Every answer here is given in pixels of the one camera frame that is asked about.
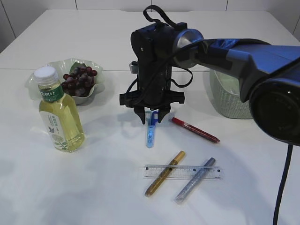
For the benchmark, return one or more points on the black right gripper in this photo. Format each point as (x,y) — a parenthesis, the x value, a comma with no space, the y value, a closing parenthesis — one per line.
(153,46)

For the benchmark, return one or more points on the blue scissors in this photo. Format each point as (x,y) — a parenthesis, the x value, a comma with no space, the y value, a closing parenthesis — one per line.
(151,120)

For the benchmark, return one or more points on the purple grape bunch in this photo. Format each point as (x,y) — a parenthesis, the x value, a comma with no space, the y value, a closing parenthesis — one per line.
(80,80)

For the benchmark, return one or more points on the green tea bottle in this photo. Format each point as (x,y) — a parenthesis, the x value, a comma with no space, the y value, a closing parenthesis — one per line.
(58,111)

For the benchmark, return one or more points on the blue black right robot arm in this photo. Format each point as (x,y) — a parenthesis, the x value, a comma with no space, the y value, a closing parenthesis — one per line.
(268,75)

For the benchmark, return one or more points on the red glitter pen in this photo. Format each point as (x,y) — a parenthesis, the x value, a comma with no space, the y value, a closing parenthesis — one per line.
(195,130)

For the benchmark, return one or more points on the gold glitter pen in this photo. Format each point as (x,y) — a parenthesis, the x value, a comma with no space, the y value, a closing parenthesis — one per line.
(163,175)

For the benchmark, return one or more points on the clear plastic ruler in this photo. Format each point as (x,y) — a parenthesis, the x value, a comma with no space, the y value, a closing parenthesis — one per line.
(181,172)

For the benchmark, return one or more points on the green plastic basket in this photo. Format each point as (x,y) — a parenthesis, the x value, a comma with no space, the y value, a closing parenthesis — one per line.
(226,96)

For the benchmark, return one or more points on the silver glitter pen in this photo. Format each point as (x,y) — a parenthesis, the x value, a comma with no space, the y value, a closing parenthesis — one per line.
(196,179)

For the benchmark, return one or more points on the pale green wavy plate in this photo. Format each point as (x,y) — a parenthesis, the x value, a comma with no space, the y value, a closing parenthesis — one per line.
(63,67)

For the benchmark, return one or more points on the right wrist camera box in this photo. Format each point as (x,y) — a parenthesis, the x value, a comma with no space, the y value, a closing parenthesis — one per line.
(134,68)

